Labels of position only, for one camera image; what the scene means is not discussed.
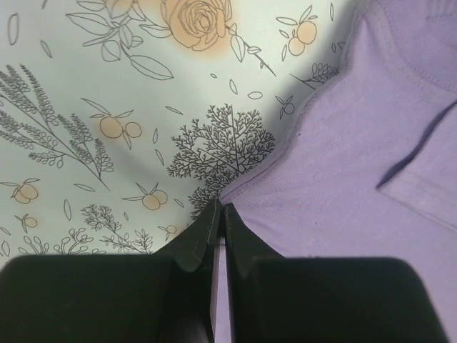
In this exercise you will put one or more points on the floral patterned table mat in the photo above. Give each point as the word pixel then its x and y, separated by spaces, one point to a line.
pixel 120 120

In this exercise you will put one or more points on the purple t shirt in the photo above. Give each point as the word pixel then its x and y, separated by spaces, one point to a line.
pixel 369 167

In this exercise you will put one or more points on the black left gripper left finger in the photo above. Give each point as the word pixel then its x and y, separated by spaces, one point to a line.
pixel 159 297

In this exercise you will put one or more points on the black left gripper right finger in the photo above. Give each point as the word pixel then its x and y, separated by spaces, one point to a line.
pixel 336 299

